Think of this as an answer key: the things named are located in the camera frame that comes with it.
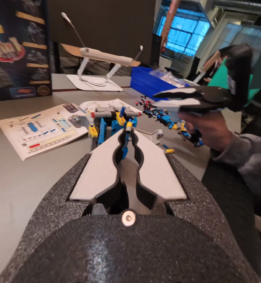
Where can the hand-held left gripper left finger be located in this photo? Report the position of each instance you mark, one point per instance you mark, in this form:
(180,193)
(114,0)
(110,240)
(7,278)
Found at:
(99,172)

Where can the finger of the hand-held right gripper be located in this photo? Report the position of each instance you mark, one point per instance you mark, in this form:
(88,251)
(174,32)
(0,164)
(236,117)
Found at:
(179,103)
(179,92)

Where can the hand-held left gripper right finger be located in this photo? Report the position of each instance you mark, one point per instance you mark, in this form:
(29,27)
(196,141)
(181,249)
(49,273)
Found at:
(161,172)

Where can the grey curved panel piece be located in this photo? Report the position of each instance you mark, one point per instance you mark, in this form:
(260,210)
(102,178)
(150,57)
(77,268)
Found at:
(152,134)

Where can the blue pin with yellow bush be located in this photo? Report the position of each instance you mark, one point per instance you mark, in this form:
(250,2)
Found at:
(128,130)

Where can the grey desk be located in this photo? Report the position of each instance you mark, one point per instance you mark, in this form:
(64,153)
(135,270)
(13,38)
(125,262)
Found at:
(33,188)

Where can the person's right hand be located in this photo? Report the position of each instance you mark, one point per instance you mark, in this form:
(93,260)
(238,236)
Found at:
(210,128)

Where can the pile of building pieces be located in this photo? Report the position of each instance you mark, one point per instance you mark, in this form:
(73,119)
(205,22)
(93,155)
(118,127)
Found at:
(165,117)

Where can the teal green panel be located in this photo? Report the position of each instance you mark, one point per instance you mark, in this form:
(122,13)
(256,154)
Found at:
(218,77)

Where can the clear plastic bags in bin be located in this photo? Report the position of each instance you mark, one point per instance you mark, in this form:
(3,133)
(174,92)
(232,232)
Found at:
(165,76)

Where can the yellow small connector piece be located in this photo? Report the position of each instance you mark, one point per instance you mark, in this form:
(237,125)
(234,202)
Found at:
(170,151)

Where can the blue storage bin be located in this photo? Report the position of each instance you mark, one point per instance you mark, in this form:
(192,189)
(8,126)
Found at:
(143,79)

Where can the blue and black brick model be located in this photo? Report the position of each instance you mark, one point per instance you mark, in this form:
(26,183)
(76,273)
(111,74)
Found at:
(106,130)

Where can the building instruction booklet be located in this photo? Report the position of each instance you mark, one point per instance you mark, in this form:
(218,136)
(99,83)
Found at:
(44,130)

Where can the blue printed kit box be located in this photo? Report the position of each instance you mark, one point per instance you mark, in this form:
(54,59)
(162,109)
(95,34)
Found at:
(15,55)

